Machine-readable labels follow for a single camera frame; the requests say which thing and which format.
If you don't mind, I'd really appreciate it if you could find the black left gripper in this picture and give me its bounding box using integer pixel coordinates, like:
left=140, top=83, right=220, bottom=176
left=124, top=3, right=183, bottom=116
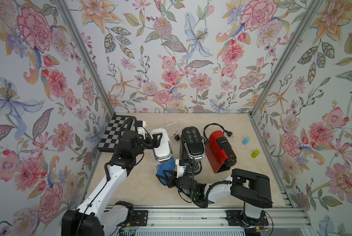
left=131, top=132, right=163, bottom=157

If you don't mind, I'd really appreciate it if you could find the white coffee machine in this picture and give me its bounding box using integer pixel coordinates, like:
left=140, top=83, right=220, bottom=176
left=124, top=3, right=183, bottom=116
left=150, top=128, right=173, bottom=172

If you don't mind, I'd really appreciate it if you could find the blue microfiber cloth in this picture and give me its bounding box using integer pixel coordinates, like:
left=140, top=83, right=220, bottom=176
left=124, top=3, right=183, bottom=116
left=156, top=157, right=176, bottom=185

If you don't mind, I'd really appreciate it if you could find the black coffee machine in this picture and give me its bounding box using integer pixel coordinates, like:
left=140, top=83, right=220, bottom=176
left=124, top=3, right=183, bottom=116
left=179, top=126, right=206, bottom=175

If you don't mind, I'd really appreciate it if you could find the red coffee machine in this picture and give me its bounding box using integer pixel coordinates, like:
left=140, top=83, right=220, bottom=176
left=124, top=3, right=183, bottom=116
left=206, top=131, right=237, bottom=174

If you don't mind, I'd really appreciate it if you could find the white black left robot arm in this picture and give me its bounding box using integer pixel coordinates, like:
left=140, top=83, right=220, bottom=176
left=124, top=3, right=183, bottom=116
left=61, top=130, right=163, bottom=236

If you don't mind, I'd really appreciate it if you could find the black white chessboard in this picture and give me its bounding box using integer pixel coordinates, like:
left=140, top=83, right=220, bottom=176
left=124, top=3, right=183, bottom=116
left=97, top=115, right=129, bottom=153

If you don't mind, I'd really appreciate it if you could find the blue cylinder block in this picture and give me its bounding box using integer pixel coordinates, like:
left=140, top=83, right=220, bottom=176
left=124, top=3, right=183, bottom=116
left=243, top=137, right=250, bottom=145

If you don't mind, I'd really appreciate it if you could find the green cylinder block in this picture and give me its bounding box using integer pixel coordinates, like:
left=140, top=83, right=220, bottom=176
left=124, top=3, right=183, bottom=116
left=251, top=150, right=260, bottom=158

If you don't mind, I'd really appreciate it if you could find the white power cable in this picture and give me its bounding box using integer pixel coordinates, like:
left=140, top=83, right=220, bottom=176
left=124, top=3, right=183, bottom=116
left=165, top=121, right=182, bottom=139

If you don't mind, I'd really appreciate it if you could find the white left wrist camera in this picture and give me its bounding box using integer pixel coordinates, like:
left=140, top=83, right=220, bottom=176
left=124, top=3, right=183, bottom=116
left=136, top=121, right=146, bottom=139

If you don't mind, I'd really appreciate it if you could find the black power cable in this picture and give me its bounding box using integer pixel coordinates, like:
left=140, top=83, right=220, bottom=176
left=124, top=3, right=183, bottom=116
left=203, top=122, right=233, bottom=139

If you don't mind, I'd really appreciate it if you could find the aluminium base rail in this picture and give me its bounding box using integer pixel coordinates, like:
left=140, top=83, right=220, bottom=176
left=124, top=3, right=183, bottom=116
left=109, top=207, right=315, bottom=236

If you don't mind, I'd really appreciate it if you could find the aluminium frame post left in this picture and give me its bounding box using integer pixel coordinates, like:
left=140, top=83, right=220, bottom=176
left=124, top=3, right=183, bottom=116
left=55, top=0, right=115, bottom=117

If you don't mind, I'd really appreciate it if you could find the aluminium frame post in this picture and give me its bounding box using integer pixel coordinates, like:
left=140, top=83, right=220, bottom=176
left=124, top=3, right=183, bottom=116
left=55, top=0, right=115, bottom=117
left=248, top=0, right=322, bottom=119

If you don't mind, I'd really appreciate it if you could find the aluminium frame post right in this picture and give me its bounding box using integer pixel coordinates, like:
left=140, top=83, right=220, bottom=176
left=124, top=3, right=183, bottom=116
left=248, top=0, right=322, bottom=119

